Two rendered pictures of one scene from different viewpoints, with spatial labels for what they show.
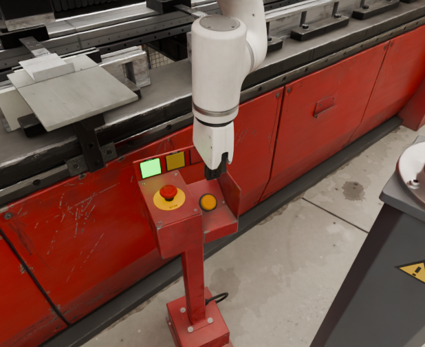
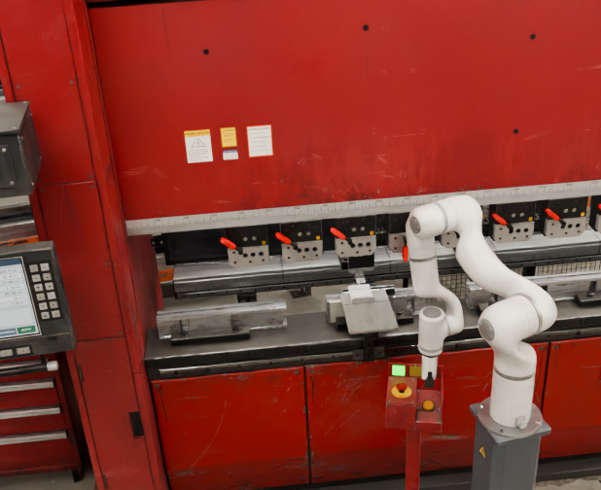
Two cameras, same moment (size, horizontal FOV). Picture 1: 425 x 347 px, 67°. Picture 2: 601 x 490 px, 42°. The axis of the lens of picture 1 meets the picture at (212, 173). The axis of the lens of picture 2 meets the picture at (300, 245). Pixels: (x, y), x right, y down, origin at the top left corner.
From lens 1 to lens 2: 221 cm
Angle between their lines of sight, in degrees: 31
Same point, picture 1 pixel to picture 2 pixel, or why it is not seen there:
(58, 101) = (359, 319)
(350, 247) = not seen: outside the picture
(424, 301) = (486, 471)
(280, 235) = not seen: outside the picture
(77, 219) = (346, 390)
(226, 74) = (430, 334)
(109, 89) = (386, 319)
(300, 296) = not seen: outside the picture
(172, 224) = (396, 404)
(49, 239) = (326, 396)
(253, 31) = (453, 317)
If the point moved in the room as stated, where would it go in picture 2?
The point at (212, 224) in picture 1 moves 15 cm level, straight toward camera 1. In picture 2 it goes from (423, 418) to (405, 443)
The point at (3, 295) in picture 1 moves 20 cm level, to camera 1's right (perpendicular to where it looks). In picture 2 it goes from (288, 422) to (331, 439)
